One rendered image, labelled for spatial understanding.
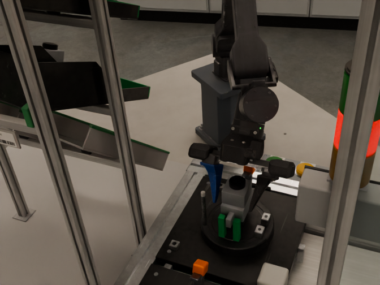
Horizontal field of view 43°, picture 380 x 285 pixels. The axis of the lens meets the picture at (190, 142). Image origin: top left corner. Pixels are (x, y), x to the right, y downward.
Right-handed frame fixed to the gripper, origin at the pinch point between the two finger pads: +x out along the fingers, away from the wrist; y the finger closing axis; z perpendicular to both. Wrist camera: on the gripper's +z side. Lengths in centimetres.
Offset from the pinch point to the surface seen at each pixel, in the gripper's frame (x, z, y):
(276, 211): 4.2, -12.4, 6.0
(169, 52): -58, -252, -132
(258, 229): 6.8, -3.3, 4.9
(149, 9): -95, -283, -172
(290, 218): 4.8, -11.7, 9.2
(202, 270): 11.9, 13.6, 0.6
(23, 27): -17.5, 38.7, -19.1
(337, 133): -12.2, 25.5, 16.9
